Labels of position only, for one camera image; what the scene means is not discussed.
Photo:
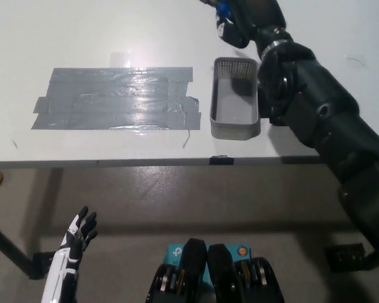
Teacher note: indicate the grey duct tape patch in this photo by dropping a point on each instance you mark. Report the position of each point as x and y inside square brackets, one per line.
[113, 98]

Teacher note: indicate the white and black left hand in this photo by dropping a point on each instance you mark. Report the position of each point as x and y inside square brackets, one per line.
[75, 233]

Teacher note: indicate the small black tape strip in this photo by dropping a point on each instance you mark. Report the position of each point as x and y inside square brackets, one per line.
[221, 160]

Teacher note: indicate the grey perforated plastic basket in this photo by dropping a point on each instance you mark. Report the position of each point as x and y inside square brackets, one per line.
[233, 130]

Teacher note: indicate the white and black right hand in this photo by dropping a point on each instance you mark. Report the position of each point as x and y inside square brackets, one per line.
[249, 19]

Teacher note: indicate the black floor tape patch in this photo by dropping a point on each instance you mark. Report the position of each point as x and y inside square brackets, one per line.
[344, 257]
[41, 263]

